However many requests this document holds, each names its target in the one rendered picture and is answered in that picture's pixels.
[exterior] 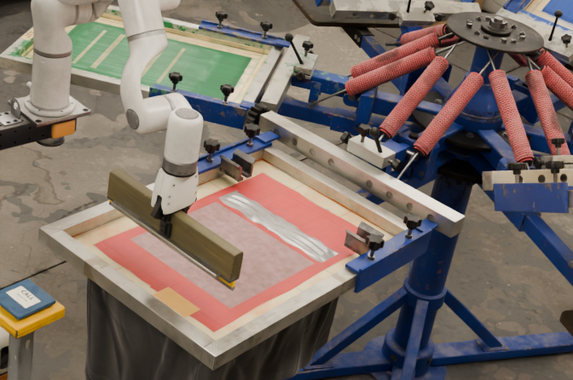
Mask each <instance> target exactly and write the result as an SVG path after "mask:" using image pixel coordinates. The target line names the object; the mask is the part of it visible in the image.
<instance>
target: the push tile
mask: <svg viewBox="0 0 573 380"><path fill-rule="evenodd" d="M55 303H56V300H55V299H54V298H53V297H52V296H50V295H49V294H48V293H46V292H45V291H44V290H42V289H41V288H40V287H38V286H37V285H36V284H34V283H33V282H32V281H30V280H29V279H25V280H22V281H21V282H19V283H16V284H14V285H11V286H9V287H7V288H4V289H2V290H0V306H1V307H2V308H4V309H5V310H6V311H8V312H9V313H10V314H11V315H13V316H14V317H15V318H16V319H17V320H21V319H23V318H25V317H27V316H29V315H31V314H34V313H36V312H38V311H40V310H42V309H44V308H47V307H49V306H51V305H53V304H55Z"/></svg>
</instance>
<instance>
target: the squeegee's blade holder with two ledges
mask: <svg viewBox="0 0 573 380"><path fill-rule="evenodd" d="M111 206H112V207H114V208H115V209H117V210H118V211H120V212H121V213H123V214H124V215H126V216H127V217H129V218H130V219H131V220H132V221H133V222H135V223H137V224H138V225H140V226H141V227H143V228H144V229H146V230H147V231H148V232H150V233H151V234H152V235H154V236H155V237H156V238H158V239H160V240H161V241H162V242H164V243H165V244H167V245H169V246H170V247H171V248H172V249H173V250H175V251H176V252H178V253H179V254H181V255H182V256H184V257H185V258H187V259H188V260H189V261H191V262H192V263H193V264H195V265H196V266H198V267H199V268H201V269H202V270H204V271H205V272H206V273H208V274H209V275H210V276H212V277H213V278H214V279H218V278H220V273H219V272H218V271H217V270H215V269H214V268H212V267H210V266H209V265H208V264H206V263H205V262H203V261H201V260H200V259H199V258H198V257H197V256H195V255H193V254H192V253H191V252H189V251H188V250H186V249H184V248H183V247H181V246H180V245H179V244H178V243H176V242H175V241H173V240H172V239H167V238H166V237H164V236H163V235H161V234H160V233H159V230H158V229H156V228H155V227H153V226H152V225H150V224H149V223H147V222H146V221H144V220H143V219H141V217H139V216H138V215H136V214H135V213H133V212H132V211H130V210H129V209H127V208H126V207H124V206H123V205H122V204H121V203H119V202H118V201H116V200H114V201H112V202H111Z"/></svg>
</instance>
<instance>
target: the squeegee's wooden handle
mask: <svg viewBox="0 0 573 380"><path fill-rule="evenodd" d="M152 196H153V191H152V190H151V189H149V188H148V187H146V186H144V185H143V184H141V183H140V182H139V181H137V180H136V179H134V178H133V177H131V176H129V175H128V174H127V173H125V172H124V171H122V170H121V169H119V168H117V169H115V170H112V171H111V172H110V173H109V180H108V189H107V198H108V199H110V200H111V201H114V200H116V201H118V202H119V203H121V204H122V205H123V206H124V207H126V208H127V209H129V210H130V211H132V212H133V213H135V214H136V215H138V216H139V217H141V219H143V220H144V221H146V222H147V223H149V224H150V225H152V226H153V227H155V228H156V229H158V230H159V224H160V219H155V218H153V217H151V213H152V211H153V208H154V207H153V206H152V205H151V202H152ZM171 224H172V226H171V237H170V239H172V240H173V241H175V242H176V243H178V244H179V245H180V246H181V247H183V248H184V249H186V250H188V251H189V252H191V253H192V254H193V255H195V256H197V257H198V258H199V259H200V260H201V261H203V262H205V263H206V264H208V265H209V266H210V267H212V268H214V269H215V270H217V271H218V272H219V273H220V277H221V278H222V279H224V280H225V281H227V282H228V283H229V284H230V283H232V282H234V281H236V280H237V279H239V277H240V270H241V264H242V260H243V255H244V254H243V251H241V250H239V249H238V248H236V247H235V246H233V245H232V244H230V243H229V242H228V241H227V240H225V239H223V238H222V237H220V236H219V235H217V234H216V233H214V232H212V231H211V230H210V229H209V228H207V227H205V226H204V225H202V224H201V223H199V222H197V221H196V220H195V219H194V218H193V217H191V216H189V215H188V214H186V213H185V212H183V211H182V210H177V211H175V212H173V213H172V216H171Z"/></svg>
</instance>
